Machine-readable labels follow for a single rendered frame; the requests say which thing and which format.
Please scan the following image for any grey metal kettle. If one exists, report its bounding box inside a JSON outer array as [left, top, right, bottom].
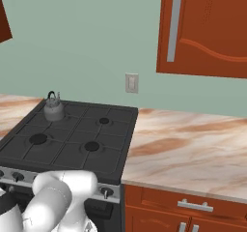
[[42, 91, 65, 122]]

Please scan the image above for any dark grey gas stove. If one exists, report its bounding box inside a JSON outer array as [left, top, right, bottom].
[[0, 98, 139, 232]]

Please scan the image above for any red-brown drawer front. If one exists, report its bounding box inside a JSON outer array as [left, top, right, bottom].
[[124, 184, 247, 228]]

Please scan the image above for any red-brown base cupboard door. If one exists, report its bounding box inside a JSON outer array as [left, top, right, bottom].
[[190, 216, 247, 232], [124, 206, 191, 232]]

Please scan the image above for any white wall switch plate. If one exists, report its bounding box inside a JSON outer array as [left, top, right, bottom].
[[124, 72, 140, 95]]

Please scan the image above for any long grey cupboard handle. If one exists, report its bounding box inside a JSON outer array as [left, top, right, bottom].
[[166, 0, 182, 63]]

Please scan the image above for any red-brown wall cupboard door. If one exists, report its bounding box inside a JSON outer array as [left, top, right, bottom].
[[155, 0, 247, 79]]

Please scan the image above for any grey drawer handle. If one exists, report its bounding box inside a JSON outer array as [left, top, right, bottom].
[[177, 198, 214, 213]]

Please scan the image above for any red-brown wall cupboard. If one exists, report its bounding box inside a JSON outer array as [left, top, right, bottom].
[[0, 0, 14, 44]]

